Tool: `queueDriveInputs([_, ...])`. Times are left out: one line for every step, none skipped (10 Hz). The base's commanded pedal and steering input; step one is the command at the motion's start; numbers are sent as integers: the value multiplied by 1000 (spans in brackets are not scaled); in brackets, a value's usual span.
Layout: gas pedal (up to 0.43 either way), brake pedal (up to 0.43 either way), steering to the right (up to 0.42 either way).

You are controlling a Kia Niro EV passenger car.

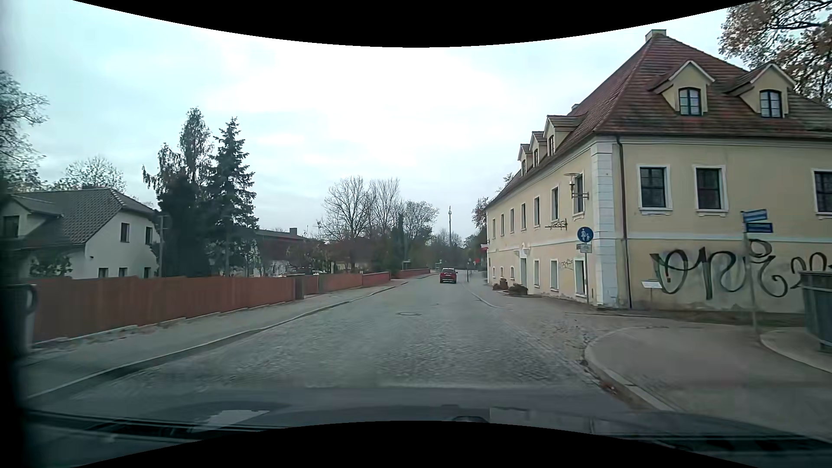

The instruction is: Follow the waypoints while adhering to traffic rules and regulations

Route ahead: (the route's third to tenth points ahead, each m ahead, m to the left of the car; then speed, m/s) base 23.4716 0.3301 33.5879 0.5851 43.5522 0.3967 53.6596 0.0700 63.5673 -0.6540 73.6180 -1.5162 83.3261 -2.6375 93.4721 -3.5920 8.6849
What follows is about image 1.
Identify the tall mast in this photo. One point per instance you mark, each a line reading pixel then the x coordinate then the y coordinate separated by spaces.
pixel 449 227

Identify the bare trees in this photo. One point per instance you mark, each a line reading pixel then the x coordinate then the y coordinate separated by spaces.
pixel 377 221

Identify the red car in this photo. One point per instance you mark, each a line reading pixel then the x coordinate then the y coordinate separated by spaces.
pixel 448 275

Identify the grey cobbled road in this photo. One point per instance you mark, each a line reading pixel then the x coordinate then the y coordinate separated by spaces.
pixel 416 325

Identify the bushes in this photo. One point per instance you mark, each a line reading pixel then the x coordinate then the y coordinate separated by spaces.
pixel 513 288

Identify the low building with dark roof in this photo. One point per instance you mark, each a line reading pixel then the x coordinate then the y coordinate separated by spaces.
pixel 279 250

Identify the round blue road sign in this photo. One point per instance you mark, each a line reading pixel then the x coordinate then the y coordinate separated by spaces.
pixel 585 235

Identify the car's own bonnet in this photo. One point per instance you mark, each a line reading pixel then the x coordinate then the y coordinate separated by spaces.
pixel 416 416

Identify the tall dark conifer trees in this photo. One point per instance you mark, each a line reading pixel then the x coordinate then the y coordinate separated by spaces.
pixel 208 201

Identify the small white info board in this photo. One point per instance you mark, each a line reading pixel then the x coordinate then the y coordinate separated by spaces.
pixel 651 284

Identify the red-brown wooden fence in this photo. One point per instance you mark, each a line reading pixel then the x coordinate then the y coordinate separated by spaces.
pixel 162 302

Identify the grey paved pavement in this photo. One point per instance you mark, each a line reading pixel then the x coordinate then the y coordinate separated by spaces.
pixel 162 338
pixel 715 370

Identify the yellow building with red roof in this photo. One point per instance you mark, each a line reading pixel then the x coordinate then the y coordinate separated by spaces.
pixel 702 214

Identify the white house with grey roof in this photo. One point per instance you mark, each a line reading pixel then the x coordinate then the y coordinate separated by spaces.
pixel 97 240

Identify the blue street name signs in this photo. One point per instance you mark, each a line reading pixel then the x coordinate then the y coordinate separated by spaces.
pixel 755 224

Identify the grey metal railing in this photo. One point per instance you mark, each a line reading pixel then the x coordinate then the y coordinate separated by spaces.
pixel 818 305

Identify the bare tree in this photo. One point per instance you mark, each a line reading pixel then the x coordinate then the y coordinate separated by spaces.
pixel 16 130

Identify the tree with brown leaves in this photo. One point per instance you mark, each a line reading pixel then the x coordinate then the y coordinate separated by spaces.
pixel 786 39

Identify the wall-mounted street lamp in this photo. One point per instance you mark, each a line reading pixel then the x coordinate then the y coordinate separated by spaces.
pixel 574 185

